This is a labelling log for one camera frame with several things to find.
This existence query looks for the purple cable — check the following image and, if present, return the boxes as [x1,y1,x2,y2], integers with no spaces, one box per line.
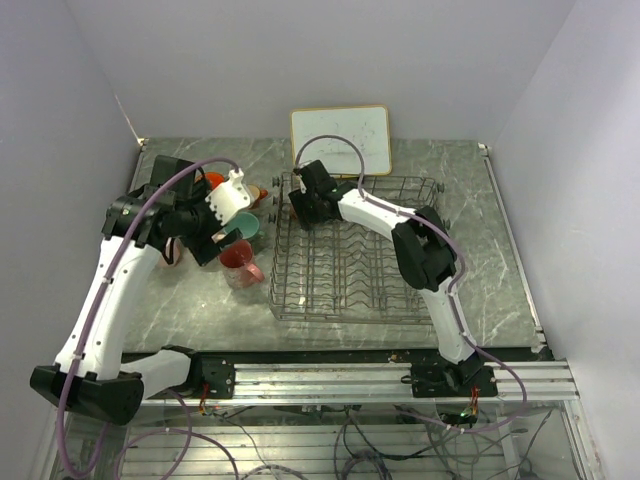
[293,133,529,436]
[55,157,241,479]

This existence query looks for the pink faceted mug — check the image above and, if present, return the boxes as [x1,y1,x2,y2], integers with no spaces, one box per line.
[157,238,182,268]

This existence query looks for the salmon pink mug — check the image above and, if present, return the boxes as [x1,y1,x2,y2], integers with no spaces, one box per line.
[290,206,304,224]

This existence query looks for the mint green cup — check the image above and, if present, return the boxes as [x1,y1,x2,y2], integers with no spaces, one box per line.
[222,212,265,242]

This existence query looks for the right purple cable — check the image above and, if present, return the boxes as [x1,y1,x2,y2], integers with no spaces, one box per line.
[293,133,529,436]

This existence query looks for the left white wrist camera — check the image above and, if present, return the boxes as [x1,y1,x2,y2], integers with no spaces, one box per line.
[205,170,254,226]

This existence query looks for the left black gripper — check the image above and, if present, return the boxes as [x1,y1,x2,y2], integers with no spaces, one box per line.
[176,177,243,265]

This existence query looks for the large orange mug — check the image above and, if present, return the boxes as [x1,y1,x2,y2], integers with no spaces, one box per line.
[204,172,226,190]

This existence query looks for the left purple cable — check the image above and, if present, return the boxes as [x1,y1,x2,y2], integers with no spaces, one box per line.
[55,157,241,479]

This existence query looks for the small orange cup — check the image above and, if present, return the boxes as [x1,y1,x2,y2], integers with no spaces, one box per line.
[248,184,269,210]

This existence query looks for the white whiteboard with wooden frame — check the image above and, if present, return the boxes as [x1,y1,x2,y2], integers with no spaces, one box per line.
[290,105,392,177]

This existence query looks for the grey wire dish rack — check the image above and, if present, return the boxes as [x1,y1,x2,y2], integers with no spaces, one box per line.
[269,173,431,325]

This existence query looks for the tangled floor cables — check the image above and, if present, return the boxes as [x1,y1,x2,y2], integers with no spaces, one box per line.
[174,402,551,480]

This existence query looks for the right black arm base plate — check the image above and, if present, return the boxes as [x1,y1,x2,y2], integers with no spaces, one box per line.
[400,357,498,398]

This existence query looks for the dusty pink mug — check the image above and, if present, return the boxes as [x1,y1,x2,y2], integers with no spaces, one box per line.
[218,240,265,289]

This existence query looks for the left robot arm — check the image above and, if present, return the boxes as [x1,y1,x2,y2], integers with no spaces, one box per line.
[30,155,252,426]

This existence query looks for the aluminium frame rail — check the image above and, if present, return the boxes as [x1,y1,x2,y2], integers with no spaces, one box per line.
[53,360,581,407]

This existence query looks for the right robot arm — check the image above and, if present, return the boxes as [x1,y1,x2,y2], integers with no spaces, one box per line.
[289,160,483,396]

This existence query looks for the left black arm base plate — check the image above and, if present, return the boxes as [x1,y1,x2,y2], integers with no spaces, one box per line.
[185,352,236,400]

